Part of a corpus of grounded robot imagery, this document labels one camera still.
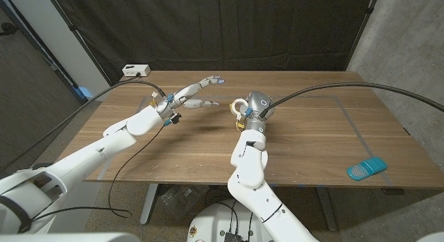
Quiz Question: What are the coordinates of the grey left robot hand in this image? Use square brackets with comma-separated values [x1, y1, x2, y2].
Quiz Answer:
[156, 75, 225, 117]

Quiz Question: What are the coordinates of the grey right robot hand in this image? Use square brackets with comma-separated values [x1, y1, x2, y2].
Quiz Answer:
[239, 90, 276, 124]

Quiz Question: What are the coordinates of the white tape roll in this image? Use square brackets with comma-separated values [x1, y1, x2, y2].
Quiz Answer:
[229, 98, 250, 119]

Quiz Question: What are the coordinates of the grey tape outline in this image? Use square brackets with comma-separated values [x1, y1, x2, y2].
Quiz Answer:
[99, 94, 393, 187]

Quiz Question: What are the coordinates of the white power outlet box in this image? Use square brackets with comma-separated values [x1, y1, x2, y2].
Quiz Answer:
[121, 64, 151, 78]

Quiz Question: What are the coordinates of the black backdrop curtain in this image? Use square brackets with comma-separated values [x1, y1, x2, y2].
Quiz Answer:
[46, 0, 381, 87]

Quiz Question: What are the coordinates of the clear plastic bag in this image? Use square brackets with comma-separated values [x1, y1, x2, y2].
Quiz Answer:
[157, 184, 209, 218]

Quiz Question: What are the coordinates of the black backdrop stand pole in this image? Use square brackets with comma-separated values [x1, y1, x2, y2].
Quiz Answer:
[44, 0, 114, 89]
[345, 0, 382, 72]

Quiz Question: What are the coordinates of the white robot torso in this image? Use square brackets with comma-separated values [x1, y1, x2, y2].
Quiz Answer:
[187, 199, 268, 242]

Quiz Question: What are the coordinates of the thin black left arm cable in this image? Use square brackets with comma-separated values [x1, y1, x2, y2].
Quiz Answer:
[29, 123, 166, 224]

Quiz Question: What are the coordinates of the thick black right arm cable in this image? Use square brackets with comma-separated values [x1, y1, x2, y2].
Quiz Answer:
[259, 81, 444, 119]

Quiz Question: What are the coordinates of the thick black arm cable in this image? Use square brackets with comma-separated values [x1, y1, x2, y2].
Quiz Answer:
[0, 78, 168, 172]
[259, 81, 444, 119]

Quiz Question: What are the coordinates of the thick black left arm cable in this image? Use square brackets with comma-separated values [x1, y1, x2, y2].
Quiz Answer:
[0, 78, 168, 172]

